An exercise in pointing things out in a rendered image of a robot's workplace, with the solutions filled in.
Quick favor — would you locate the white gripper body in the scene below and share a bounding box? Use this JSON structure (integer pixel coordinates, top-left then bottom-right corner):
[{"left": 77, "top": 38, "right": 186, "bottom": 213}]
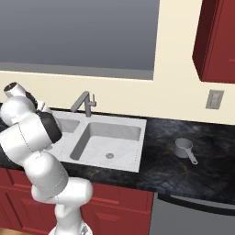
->
[{"left": 39, "top": 102, "right": 53, "bottom": 115}]

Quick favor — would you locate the grey sink tap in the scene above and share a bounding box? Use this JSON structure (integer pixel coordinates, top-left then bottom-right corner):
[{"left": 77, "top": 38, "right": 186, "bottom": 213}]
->
[{"left": 70, "top": 90, "right": 98, "bottom": 118}]

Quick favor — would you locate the white double basin sink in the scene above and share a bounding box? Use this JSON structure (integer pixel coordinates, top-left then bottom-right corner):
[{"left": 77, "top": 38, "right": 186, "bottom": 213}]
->
[{"left": 45, "top": 110, "right": 148, "bottom": 173}]

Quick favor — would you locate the grey measuring cup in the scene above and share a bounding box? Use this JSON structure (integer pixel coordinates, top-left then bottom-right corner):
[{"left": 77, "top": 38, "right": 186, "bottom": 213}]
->
[{"left": 173, "top": 137, "right": 199, "bottom": 166}]

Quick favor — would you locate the red drawer front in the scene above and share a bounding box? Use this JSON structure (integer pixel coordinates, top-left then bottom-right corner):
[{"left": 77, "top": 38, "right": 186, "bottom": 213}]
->
[
  {"left": 90, "top": 182, "right": 154, "bottom": 213},
  {"left": 0, "top": 167, "right": 33, "bottom": 190}
]

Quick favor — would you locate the grey window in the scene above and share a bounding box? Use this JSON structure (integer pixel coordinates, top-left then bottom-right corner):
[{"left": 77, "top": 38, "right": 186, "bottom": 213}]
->
[{"left": 0, "top": 0, "right": 161, "bottom": 82}]

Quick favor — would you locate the red cupboard door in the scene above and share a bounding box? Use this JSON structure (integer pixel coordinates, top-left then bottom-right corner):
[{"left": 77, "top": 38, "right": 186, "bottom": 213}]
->
[
  {"left": 80, "top": 202, "right": 151, "bottom": 235},
  {"left": 0, "top": 185, "right": 60, "bottom": 235}
]

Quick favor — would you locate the grey dishwasher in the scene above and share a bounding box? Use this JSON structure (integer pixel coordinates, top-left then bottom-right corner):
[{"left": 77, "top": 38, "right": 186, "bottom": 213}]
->
[{"left": 148, "top": 191, "right": 235, "bottom": 235}]

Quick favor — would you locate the grey wall switch plate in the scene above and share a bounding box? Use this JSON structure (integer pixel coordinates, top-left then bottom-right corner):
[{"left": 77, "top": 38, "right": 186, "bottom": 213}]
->
[{"left": 205, "top": 88, "right": 226, "bottom": 111}]

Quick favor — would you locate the dark dishwasher handle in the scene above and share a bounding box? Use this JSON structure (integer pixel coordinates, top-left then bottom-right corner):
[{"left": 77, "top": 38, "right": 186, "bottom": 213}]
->
[{"left": 156, "top": 192, "right": 235, "bottom": 218}]

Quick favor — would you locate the red wall cupboard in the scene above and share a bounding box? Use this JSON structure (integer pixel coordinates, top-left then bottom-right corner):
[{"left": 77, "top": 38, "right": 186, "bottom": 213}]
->
[{"left": 191, "top": 0, "right": 235, "bottom": 84}]

